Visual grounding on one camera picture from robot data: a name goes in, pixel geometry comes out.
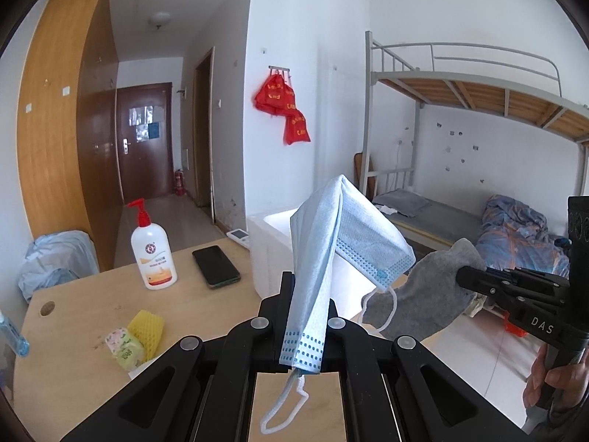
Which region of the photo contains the white remote control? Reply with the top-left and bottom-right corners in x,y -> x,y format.
226,228 -> 253,250

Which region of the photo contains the grey metal bunk bed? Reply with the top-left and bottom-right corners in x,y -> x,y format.
354,31 -> 589,332

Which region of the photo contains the red cloth bag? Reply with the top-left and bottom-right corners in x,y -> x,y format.
253,73 -> 283,113
282,109 -> 312,146
275,82 -> 298,116

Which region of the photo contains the grey sock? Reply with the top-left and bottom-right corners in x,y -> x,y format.
363,238 -> 487,342

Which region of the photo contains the grey plastic-covered bundle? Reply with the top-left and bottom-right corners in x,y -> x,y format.
18,230 -> 99,302

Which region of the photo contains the person's right hand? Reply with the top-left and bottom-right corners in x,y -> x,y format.
523,354 -> 588,411

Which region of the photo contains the wooden wardrobe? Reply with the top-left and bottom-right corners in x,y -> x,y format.
16,0 -> 121,272

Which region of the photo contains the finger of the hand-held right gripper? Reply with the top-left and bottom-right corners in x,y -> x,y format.
456,280 -> 570,308
458,265 -> 572,292

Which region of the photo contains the blue face mask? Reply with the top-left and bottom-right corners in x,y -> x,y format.
260,175 -> 417,434

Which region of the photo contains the black smartphone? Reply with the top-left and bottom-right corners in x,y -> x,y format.
192,245 -> 242,290

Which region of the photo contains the grey mattress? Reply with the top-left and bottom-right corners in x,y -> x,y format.
372,189 -> 489,246

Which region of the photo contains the wooden board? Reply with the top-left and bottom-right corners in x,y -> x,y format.
353,153 -> 378,196

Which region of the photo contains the yellow foam fruit net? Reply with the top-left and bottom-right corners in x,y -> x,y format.
126,311 -> 165,362

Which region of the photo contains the blue spray bottle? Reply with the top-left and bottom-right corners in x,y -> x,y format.
0,311 -> 31,357

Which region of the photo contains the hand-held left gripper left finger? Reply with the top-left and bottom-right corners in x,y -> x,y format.
60,271 -> 296,442

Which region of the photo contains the blue orange quilt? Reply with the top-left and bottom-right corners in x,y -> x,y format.
474,193 -> 574,281

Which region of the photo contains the green tissue packet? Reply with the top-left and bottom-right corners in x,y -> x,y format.
105,327 -> 147,371

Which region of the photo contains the dark brown door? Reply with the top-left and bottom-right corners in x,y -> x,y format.
115,83 -> 173,206

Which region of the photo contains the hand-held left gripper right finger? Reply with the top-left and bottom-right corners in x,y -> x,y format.
321,300 -> 530,442

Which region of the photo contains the brown side door frame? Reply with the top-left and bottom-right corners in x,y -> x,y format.
192,47 -> 216,226

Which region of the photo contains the white lotion pump bottle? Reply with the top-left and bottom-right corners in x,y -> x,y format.
126,198 -> 179,291

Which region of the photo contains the white foam box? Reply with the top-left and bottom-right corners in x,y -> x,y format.
247,207 -> 384,323

